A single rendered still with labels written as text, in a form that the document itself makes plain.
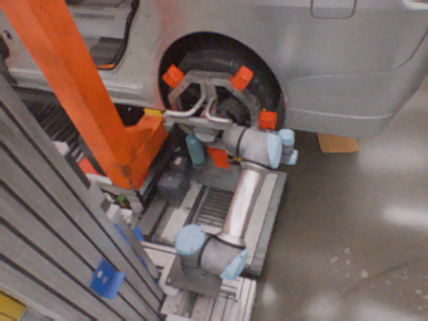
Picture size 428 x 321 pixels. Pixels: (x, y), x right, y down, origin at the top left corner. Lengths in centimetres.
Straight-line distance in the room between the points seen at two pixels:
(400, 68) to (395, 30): 19
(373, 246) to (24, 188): 210
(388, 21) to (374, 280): 148
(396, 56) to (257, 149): 78
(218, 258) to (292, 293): 111
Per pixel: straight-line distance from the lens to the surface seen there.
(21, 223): 71
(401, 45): 158
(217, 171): 238
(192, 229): 117
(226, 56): 174
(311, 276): 222
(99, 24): 319
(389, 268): 235
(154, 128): 216
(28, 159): 68
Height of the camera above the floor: 204
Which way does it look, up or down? 48 degrees down
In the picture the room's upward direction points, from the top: 11 degrees counter-clockwise
